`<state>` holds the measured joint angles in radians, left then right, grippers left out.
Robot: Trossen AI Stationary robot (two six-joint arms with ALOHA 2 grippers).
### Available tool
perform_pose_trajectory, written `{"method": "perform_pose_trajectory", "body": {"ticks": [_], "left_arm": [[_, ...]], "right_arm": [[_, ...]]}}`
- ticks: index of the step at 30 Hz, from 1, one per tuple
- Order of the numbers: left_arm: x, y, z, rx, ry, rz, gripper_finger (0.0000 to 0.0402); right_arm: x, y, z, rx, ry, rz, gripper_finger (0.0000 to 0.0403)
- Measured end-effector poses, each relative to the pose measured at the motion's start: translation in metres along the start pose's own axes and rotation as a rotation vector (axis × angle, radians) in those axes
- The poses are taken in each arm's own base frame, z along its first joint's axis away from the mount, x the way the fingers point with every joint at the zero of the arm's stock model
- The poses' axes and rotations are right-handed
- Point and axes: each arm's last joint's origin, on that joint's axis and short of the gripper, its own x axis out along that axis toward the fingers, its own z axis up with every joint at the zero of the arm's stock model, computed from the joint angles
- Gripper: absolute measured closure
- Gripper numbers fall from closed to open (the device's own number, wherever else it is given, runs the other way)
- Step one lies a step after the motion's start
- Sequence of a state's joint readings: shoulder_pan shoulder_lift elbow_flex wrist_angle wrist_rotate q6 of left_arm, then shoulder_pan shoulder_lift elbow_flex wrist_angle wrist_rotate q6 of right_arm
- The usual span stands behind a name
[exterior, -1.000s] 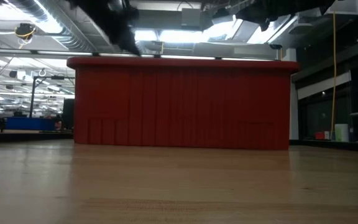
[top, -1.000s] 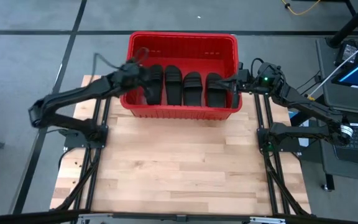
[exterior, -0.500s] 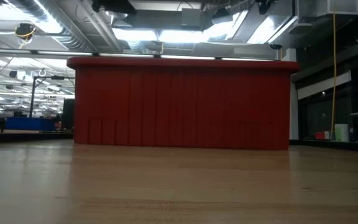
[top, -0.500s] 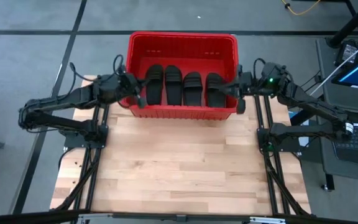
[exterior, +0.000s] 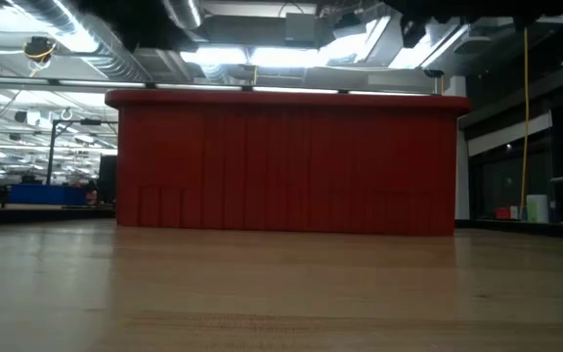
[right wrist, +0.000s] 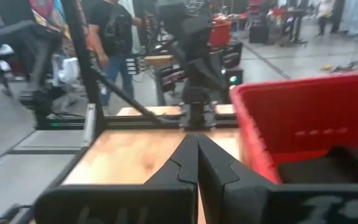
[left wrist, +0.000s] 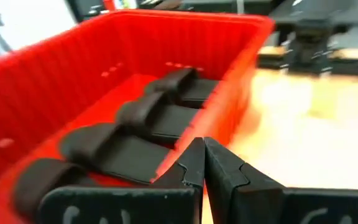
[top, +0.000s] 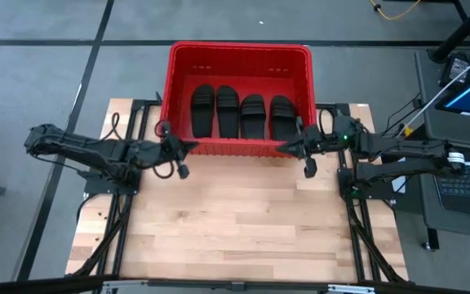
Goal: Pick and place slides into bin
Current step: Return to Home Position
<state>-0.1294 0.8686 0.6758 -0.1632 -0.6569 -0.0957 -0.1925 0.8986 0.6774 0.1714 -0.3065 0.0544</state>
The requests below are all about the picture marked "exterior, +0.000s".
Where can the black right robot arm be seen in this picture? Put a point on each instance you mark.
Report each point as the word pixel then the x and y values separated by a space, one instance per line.
pixel 482 6

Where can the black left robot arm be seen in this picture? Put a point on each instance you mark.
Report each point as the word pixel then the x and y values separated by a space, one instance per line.
pixel 140 22

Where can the red plastic bin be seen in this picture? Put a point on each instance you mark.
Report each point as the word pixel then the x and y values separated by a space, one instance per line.
pixel 286 161

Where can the blue plastic bin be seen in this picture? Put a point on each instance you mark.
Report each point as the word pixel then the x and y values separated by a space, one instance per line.
pixel 47 194

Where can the long white light bar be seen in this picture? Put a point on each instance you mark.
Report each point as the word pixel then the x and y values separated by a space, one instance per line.
pixel 291 90

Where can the gray ceiling box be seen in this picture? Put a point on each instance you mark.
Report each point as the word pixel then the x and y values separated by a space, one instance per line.
pixel 301 27

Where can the black speaker box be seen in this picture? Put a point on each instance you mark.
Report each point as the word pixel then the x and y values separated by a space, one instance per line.
pixel 108 178

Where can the small red box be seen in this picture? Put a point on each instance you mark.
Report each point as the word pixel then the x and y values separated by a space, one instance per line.
pixel 502 213

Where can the pale green cup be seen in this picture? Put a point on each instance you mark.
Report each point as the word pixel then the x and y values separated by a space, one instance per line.
pixel 537 209

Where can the black security camera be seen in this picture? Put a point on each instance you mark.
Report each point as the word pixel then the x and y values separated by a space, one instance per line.
pixel 433 73

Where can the silver round air duct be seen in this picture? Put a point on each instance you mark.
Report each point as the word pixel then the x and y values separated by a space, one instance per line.
pixel 184 12

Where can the long ribbed silver duct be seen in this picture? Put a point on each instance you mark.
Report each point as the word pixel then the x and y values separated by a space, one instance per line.
pixel 110 63

